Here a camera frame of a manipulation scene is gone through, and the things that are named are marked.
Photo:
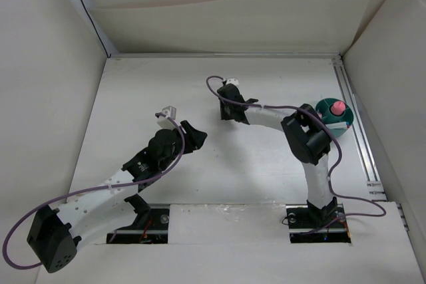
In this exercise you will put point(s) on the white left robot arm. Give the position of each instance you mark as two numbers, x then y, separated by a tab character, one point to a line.
56	235

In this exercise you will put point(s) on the teal round divided container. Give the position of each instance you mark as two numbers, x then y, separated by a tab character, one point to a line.
323	106

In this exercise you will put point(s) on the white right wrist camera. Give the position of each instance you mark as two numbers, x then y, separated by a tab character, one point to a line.
232	81

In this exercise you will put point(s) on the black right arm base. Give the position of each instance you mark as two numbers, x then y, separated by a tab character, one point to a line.
300	225

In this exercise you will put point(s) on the aluminium side rail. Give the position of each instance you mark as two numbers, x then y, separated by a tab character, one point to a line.
374	184

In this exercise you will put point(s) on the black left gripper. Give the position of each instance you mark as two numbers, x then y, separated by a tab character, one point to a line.
193	139

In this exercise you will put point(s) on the pink rubber eraser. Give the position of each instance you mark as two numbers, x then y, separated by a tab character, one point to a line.
338	108

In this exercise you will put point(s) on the blue capped white pen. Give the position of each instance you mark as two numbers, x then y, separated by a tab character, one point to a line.
338	126

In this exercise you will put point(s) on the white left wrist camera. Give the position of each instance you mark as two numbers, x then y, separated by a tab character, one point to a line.
166	118

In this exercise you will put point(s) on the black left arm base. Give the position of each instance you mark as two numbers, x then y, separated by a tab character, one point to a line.
150	226

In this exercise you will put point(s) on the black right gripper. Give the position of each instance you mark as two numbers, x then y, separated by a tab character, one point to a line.
224	115

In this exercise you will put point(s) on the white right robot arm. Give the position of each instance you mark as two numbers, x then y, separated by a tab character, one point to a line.
307	139

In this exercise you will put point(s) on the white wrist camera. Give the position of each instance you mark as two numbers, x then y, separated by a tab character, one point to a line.
232	81
166	118

